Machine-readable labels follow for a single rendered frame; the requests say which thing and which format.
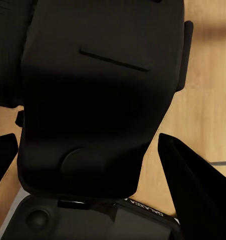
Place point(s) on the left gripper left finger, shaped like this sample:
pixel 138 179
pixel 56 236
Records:
pixel 8 150

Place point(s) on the digital camera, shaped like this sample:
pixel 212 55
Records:
pixel 96 78

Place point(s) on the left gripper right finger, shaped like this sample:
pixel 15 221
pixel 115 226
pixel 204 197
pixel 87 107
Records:
pixel 198 190

